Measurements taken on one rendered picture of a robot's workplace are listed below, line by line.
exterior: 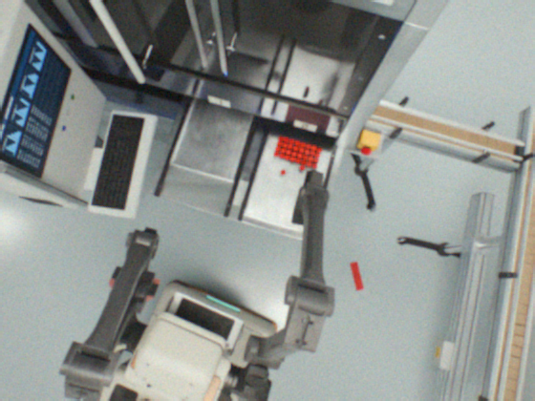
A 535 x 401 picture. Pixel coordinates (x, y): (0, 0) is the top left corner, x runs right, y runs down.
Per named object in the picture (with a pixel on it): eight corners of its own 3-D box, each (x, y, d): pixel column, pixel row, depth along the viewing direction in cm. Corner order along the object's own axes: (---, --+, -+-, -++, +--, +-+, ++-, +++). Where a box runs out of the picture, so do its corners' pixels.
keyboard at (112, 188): (114, 114, 190) (112, 112, 188) (145, 118, 190) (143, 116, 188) (91, 205, 180) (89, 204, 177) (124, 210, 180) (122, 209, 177)
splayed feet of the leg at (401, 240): (397, 232, 262) (405, 229, 249) (478, 255, 260) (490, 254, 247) (395, 245, 260) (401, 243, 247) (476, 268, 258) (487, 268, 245)
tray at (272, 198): (269, 135, 182) (269, 132, 179) (331, 153, 181) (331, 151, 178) (244, 214, 174) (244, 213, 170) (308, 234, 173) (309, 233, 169)
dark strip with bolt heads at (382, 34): (327, 132, 171) (381, 13, 94) (337, 135, 171) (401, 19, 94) (326, 134, 171) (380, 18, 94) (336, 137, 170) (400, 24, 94)
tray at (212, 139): (198, 89, 186) (197, 85, 183) (258, 105, 185) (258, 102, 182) (171, 164, 178) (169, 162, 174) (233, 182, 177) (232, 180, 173)
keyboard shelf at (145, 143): (96, 108, 193) (94, 106, 191) (158, 116, 193) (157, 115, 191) (70, 209, 182) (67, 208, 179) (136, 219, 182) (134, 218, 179)
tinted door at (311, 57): (227, 79, 152) (210, -37, 95) (350, 114, 150) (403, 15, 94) (227, 81, 152) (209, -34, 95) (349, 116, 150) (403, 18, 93)
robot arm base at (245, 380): (226, 390, 127) (265, 407, 127) (235, 371, 124) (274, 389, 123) (235, 369, 135) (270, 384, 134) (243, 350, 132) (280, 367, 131)
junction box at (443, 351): (436, 337, 204) (444, 340, 196) (446, 340, 204) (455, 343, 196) (431, 364, 201) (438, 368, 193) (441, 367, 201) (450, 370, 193)
